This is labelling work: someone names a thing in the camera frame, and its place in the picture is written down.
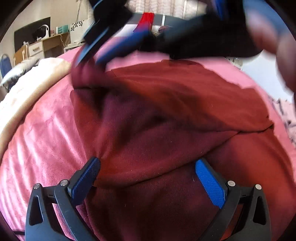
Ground dark red fleece jacket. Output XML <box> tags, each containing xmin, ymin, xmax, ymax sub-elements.
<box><xmin>70</xmin><ymin>60</ymin><xmax>295</xmax><ymax>240</ymax></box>

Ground person right hand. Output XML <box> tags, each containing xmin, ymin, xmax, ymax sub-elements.
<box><xmin>245</xmin><ymin>5</ymin><xmax>295</xmax><ymax>92</ymax></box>

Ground bright red garment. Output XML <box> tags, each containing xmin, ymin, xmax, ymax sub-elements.
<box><xmin>133</xmin><ymin>12</ymin><xmax>154</xmax><ymax>32</ymax></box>

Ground grey white headboard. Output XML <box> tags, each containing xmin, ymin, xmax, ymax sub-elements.
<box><xmin>113</xmin><ymin>13</ymin><xmax>197</xmax><ymax>37</ymax></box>

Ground teal box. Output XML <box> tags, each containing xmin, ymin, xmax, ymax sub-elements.
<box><xmin>56</xmin><ymin>25</ymin><xmax>69</xmax><ymax>34</ymax></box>

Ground white bedside table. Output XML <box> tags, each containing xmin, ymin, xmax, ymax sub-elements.
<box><xmin>226</xmin><ymin>57</ymin><xmax>243</xmax><ymax>70</ymax></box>

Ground wooden desk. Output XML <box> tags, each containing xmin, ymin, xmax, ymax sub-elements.
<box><xmin>13</xmin><ymin>33</ymin><xmax>70</xmax><ymax>66</ymax></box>

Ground cream folded blanket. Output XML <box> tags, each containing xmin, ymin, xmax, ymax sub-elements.
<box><xmin>1</xmin><ymin>58</ymin><xmax>71</xmax><ymax>157</ymax></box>

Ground white headphones on stand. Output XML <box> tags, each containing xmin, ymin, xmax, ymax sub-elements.
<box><xmin>34</xmin><ymin>25</ymin><xmax>50</xmax><ymax>41</ymax></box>

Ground black monitor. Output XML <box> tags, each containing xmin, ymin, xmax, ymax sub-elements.
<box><xmin>14</xmin><ymin>16</ymin><xmax>51</xmax><ymax>52</ymax></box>

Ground pink bed blanket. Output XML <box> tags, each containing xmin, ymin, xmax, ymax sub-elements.
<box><xmin>1</xmin><ymin>52</ymin><xmax>295</xmax><ymax>240</ymax></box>

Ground blue chair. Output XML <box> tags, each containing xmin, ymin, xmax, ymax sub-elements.
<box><xmin>0</xmin><ymin>54</ymin><xmax>12</xmax><ymax>78</ymax></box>

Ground light pink sweater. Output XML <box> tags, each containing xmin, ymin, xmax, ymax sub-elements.
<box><xmin>269</xmin><ymin>97</ymin><xmax>296</xmax><ymax>146</ymax></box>

